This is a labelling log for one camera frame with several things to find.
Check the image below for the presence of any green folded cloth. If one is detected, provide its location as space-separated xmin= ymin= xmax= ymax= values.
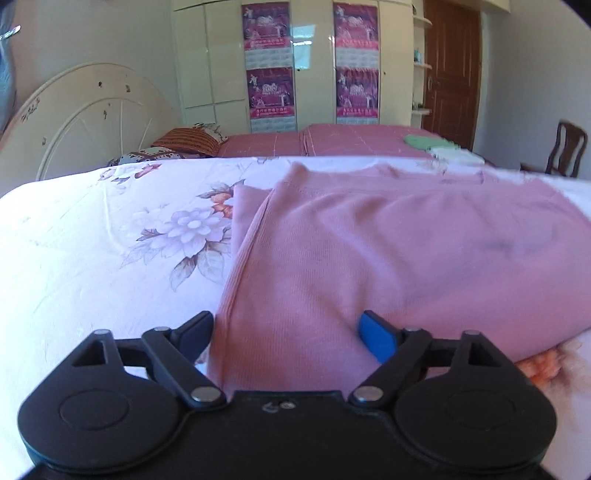
xmin=403 ymin=134 xmax=460 ymax=151

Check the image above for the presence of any white folded cloth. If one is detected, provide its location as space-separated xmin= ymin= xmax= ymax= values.
xmin=428 ymin=147 xmax=485 ymax=166

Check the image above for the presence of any dark floral pillow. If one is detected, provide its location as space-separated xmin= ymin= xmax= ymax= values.
xmin=107 ymin=147 xmax=185 ymax=168

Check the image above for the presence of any brown wooden door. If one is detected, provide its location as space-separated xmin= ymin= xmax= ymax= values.
xmin=422 ymin=0 xmax=482 ymax=151

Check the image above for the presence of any blue curtain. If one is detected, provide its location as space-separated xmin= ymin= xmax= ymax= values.
xmin=0 ymin=0 xmax=21 ymax=134

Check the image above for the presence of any purple wall poster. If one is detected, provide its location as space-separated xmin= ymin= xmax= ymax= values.
xmin=241 ymin=2 xmax=293 ymax=70
xmin=333 ymin=2 xmax=380 ymax=70
xmin=335 ymin=68 xmax=380 ymax=125
xmin=246 ymin=68 xmax=296 ymax=134

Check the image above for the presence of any pink checked quilt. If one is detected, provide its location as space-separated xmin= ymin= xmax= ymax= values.
xmin=217 ymin=123 xmax=451 ymax=158

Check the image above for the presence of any cream wardrobe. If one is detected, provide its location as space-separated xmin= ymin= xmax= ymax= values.
xmin=171 ymin=0 xmax=416 ymax=134

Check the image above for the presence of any cream corner shelf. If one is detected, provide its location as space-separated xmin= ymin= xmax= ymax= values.
xmin=411 ymin=0 xmax=433 ymax=116

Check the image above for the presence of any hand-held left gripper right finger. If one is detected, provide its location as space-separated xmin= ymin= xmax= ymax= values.
xmin=348 ymin=310 xmax=515 ymax=409

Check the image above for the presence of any white floral bedsheet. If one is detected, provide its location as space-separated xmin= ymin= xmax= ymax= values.
xmin=0 ymin=154 xmax=591 ymax=478

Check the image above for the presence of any orange striped pillow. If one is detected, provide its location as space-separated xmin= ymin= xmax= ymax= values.
xmin=150 ymin=124 xmax=228 ymax=157

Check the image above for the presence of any dark wooden chair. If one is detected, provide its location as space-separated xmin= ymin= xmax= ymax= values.
xmin=521 ymin=120 xmax=588 ymax=178

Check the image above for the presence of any cream round headboard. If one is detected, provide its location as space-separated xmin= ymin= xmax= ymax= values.
xmin=0 ymin=63 xmax=181 ymax=183

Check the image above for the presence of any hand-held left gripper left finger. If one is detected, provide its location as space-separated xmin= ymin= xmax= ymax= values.
xmin=71 ymin=311 xmax=227 ymax=411

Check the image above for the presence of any pink sweater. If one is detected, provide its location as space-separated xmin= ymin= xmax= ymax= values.
xmin=208 ymin=162 xmax=591 ymax=400

